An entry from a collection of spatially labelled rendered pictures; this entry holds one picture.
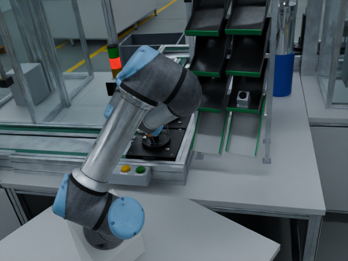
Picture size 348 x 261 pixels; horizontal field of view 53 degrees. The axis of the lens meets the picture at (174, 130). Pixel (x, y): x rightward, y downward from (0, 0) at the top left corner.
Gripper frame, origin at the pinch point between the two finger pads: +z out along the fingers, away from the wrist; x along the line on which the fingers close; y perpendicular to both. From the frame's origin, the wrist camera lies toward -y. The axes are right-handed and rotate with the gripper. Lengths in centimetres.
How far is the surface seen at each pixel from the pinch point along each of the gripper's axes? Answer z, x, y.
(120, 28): 390, -213, -299
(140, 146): 11.1, -7.1, 16.6
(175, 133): 19.2, 7.6, 7.4
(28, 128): 23, -80, 6
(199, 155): 23.4, 19.9, 16.9
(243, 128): 5.3, 41.5, 7.4
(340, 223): 121, 105, 38
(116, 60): -7.7, -17.4, -19.3
